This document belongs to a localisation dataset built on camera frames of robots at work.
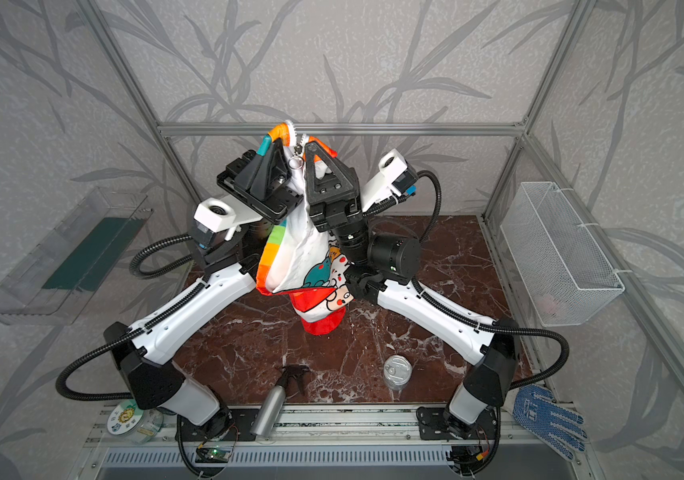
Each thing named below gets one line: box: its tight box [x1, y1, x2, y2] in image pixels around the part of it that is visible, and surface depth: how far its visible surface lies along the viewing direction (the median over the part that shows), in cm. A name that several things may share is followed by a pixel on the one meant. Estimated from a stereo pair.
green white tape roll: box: [106, 399, 163, 444], surface depth 69 cm
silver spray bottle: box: [250, 364, 311, 438], surface depth 77 cm
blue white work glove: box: [504, 384, 588, 462], surface depth 75 cm
